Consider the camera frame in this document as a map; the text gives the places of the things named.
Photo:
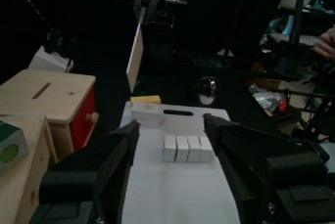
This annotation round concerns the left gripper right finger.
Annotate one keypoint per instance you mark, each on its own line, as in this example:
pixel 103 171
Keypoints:
pixel 261 162

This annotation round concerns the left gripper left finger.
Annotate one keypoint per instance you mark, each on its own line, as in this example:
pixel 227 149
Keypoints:
pixel 87 169

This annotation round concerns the person's hand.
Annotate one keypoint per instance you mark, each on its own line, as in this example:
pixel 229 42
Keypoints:
pixel 326 43

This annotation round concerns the plain wooden shape-sorter box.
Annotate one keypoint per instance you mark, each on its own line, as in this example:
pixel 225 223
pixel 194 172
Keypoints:
pixel 26 188

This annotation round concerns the green and white toy block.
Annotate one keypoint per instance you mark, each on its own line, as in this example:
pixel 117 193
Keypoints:
pixel 10 149

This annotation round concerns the crumpled clear plastic bag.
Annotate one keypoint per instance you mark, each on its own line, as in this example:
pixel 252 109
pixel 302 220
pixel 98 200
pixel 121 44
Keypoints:
pixel 267 99

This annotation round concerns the white cutting board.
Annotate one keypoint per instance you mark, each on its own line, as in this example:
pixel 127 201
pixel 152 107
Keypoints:
pixel 178 188

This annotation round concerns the wooden box with red side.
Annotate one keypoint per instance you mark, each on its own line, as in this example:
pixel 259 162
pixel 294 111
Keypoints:
pixel 52 100

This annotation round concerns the yellow toy block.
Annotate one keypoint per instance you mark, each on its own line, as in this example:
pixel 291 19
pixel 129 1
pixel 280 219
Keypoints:
pixel 145 99

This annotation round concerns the shiny metal round object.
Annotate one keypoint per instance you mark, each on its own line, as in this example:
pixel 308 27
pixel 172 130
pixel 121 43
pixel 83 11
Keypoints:
pixel 207 89

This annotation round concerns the white background box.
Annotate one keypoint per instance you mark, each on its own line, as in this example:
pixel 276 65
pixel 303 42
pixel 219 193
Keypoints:
pixel 50 61

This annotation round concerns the black metal shelf rack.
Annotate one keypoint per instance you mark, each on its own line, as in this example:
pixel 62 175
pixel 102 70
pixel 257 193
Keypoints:
pixel 300 22

